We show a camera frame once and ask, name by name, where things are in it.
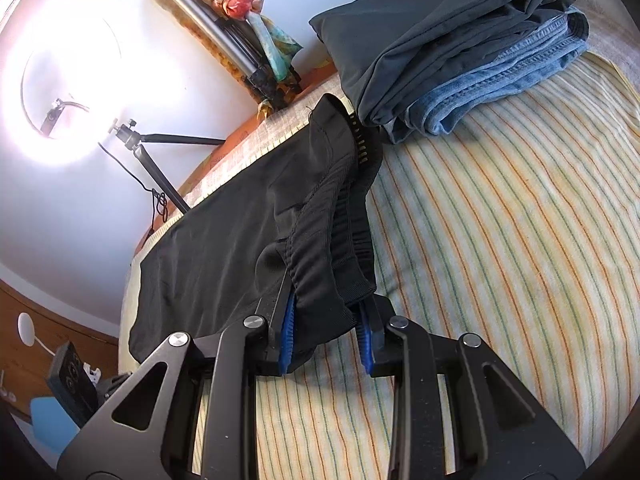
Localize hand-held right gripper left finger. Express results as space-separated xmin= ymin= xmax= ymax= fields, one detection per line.
xmin=59 ymin=280 xmax=301 ymax=480

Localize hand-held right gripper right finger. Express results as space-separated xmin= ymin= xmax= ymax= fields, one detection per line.
xmin=356 ymin=294 xmax=586 ymax=480

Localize black pants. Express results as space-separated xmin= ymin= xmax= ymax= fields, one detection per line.
xmin=128 ymin=93 xmax=384 ymax=372

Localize dark grey folded pants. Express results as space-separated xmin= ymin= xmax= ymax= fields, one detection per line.
xmin=308 ymin=0 xmax=581 ymax=145

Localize striped bed sheet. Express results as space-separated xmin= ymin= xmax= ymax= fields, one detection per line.
xmin=120 ymin=50 xmax=640 ymax=480

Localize black tripod stand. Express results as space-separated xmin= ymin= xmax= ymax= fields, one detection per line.
xmin=107 ymin=117 xmax=226 ymax=215

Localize black power adapter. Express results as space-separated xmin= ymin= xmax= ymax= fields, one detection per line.
xmin=47 ymin=342 xmax=103 ymax=428

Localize blue plastic object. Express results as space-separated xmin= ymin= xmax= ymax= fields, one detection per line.
xmin=29 ymin=396 xmax=81 ymax=456

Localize white round lamp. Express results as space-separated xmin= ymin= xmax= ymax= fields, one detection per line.
xmin=17 ymin=312 xmax=63 ymax=358

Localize folded silver tripod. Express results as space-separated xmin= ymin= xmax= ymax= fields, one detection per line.
xmin=149 ymin=0 xmax=301 ymax=110

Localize blue folded jeans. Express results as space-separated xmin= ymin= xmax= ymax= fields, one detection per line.
xmin=406 ymin=6 xmax=591 ymax=136

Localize colourful patterned cloth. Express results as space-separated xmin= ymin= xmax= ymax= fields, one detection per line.
xmin=147 ymin=0 xmax=305 ymax=86

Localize black cable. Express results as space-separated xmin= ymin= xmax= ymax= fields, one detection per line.
xmin=97 ymin=142 xmax=170 ymax=221

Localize ring light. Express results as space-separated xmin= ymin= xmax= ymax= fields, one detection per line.
xmin=0 ymin=10 xmax=126 ymax=171

